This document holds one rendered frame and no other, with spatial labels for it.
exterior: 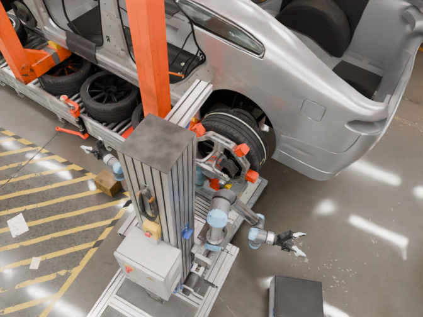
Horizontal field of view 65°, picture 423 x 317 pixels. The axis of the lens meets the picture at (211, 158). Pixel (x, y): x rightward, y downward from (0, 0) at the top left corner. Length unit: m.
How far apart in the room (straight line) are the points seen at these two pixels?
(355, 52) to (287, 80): 1.88
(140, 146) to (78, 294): 2.17
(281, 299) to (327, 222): 1.13
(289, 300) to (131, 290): 1.31
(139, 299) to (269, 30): 2.33
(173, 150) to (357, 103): 1.40
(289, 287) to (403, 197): 1.89
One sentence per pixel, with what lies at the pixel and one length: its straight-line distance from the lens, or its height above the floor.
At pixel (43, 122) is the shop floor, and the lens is 4.58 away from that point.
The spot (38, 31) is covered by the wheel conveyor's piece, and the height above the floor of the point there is 0.34.
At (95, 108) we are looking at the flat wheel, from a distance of 3.83.
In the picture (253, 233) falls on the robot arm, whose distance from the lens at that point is 2.10.
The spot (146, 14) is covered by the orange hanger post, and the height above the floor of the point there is 2.08.
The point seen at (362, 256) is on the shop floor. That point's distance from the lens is 3.74.
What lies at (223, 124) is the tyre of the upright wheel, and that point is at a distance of 2.64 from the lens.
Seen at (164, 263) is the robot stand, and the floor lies 1.23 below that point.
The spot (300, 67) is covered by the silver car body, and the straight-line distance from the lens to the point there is 2.41.
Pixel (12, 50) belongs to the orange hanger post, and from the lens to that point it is 4.07.
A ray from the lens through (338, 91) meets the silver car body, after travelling 2.40.
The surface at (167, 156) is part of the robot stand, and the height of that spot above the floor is 2.03.
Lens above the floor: 3.15
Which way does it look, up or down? 54 degrees down
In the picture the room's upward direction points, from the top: 5 degrees clockwise
